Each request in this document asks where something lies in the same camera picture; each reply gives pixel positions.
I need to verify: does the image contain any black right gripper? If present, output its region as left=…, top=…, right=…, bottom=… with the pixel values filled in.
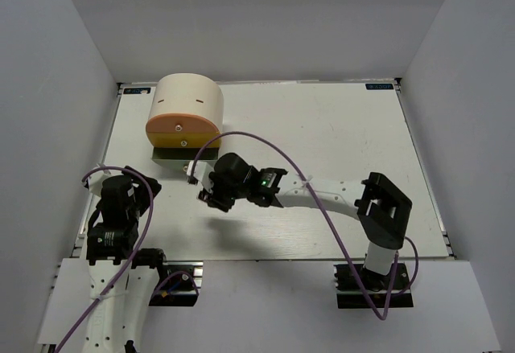
left=200, top=169, right=250, bottom=211

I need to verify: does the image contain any beige orange drawer container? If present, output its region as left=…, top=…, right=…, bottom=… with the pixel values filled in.
left=146, top=73, right=224, bottom=170

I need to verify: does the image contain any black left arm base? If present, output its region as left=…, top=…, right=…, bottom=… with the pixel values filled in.
left=131, top=248, right=204, bottom=307

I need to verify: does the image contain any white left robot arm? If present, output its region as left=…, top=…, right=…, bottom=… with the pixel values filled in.
left=82, top=166, right=170, bottom=352

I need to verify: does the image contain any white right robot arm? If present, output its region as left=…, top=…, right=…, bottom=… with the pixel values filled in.
left=193, top=153, right=413, bottom=291

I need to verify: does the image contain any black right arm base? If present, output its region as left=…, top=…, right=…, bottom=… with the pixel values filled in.
left=332, top=262, right=414, bottom=310

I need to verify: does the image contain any blue left corner label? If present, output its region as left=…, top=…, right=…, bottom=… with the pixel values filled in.
left=122, top=87, right=151, bottom=95

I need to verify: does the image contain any blue corner label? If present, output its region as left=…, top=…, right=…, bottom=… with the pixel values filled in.
left=365, top=83, right=394, bottom=91
left=122, top=87, right=151, bottom=95

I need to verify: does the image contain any blue right corner label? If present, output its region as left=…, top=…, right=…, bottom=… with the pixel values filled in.
left=365, top=83, right=394, bottom=91

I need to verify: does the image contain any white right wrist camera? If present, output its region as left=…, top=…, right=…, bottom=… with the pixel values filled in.
left=186, top=161, right=214, bottom=194

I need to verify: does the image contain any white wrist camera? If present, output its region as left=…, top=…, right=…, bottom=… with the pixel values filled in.
left=82, top=163, right=117, bottom=197
left=186, top=161, right=214, bottom=194

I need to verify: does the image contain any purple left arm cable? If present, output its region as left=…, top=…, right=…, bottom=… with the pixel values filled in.
left=54, top=164, right=162, bottom=352

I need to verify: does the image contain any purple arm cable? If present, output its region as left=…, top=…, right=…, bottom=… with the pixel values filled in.
left=54, top=164, right=162, bottom=352
left=187, top=130, right=419, bottom=322

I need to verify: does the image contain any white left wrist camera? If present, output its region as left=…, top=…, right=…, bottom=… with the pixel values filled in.
left=82, top=163, right=117, bottom=197

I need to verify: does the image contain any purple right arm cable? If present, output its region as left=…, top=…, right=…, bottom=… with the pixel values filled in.
left=187, top=130, right=419, bottom=322

